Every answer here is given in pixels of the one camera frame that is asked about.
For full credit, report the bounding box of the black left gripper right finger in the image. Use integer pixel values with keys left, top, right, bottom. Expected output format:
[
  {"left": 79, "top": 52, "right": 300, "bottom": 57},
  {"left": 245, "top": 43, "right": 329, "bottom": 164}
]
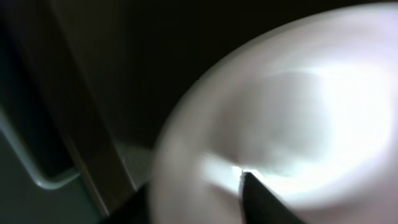
[{"left": 239, "top": 172, "right": 305, "bottom": 224}]

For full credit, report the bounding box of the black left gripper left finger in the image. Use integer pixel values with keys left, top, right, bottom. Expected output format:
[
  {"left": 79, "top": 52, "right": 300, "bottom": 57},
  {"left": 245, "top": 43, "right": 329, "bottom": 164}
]
[{"left": 102, "top": 184, "right": 149, "bottom": 224}]

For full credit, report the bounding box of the white pink shallow bowl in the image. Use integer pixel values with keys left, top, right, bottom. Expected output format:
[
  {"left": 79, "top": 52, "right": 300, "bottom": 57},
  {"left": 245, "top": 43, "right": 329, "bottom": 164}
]
[{"left": 149, "top": 2, "right": 397, "bottom": 223}]

